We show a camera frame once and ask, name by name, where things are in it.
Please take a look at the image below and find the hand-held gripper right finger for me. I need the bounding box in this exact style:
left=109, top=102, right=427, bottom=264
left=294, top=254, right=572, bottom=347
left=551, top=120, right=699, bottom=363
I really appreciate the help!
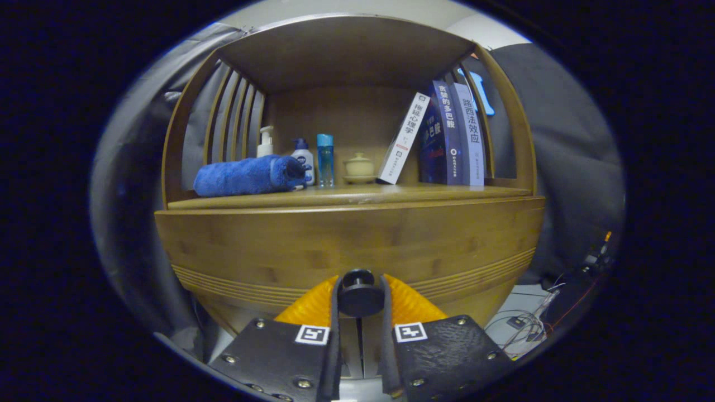
left=381, top=274, right=516, bottom=398

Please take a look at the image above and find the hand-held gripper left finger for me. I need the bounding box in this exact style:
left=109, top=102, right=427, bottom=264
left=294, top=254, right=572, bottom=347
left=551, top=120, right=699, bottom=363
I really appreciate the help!
left=208, top=274, right=342, bottom=402

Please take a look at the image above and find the black round drawer knob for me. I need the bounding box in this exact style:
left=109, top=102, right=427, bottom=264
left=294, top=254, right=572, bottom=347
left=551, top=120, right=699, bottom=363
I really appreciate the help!
left=337, top=269, right=385, bottom=318

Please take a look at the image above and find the wooden countertop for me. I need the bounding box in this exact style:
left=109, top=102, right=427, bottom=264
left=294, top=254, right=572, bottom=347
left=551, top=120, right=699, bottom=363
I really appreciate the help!
left=168, top=183, right=532, bottom=210

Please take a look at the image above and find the wooden cabinet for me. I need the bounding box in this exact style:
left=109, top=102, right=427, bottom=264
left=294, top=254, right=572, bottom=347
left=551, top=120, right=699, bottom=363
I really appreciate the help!
left=155, top=14, right=546, bottom=380

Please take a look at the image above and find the blue rolled towel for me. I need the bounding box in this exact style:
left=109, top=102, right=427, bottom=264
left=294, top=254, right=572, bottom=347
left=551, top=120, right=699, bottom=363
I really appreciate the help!
left=193, top=155, right=308, bottom=198

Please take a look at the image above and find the black tool with orange tip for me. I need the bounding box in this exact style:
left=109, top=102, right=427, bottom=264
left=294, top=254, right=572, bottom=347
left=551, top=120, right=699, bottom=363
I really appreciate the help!
left=581, top=231, right=614, bottom=269

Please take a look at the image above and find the white bottle with blue cap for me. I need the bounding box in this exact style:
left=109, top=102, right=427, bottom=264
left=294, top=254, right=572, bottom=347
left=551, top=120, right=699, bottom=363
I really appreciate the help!
left=290, top=138, right=316, bottom=186

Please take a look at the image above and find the clear blue bottle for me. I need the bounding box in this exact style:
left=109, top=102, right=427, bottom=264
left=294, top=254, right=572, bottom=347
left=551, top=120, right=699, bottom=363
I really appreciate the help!
left=317, top=133, right=335, bottom=188

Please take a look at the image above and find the beige lidded teacup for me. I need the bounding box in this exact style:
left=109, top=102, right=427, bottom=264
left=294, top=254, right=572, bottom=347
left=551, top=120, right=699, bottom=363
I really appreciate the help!
left=342, top=152, right=378, bottom=185

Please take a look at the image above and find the white pump bottle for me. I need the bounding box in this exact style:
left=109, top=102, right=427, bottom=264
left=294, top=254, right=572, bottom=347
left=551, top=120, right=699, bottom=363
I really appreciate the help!
left=256, top=126, right=275, bottom=158

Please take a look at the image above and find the dark blue book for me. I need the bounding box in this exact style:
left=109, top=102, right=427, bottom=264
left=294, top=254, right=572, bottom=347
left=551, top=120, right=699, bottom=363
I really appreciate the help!
left=419, top=80, right=464, bottom=186

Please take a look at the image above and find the pale grey book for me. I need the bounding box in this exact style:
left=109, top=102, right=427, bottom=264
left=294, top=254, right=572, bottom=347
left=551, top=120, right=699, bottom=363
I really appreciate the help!
left=451, top=82, right=485, bottom=186

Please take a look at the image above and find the white book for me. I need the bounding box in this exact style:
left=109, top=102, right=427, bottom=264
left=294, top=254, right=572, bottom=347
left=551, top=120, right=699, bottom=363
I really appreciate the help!
left=377, top=92, right=431, bottom=185

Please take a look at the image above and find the tangle of floor cables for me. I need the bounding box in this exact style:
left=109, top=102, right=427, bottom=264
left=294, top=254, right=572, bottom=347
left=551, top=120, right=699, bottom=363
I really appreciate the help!
left=485, top=282, right=559, bottom=350

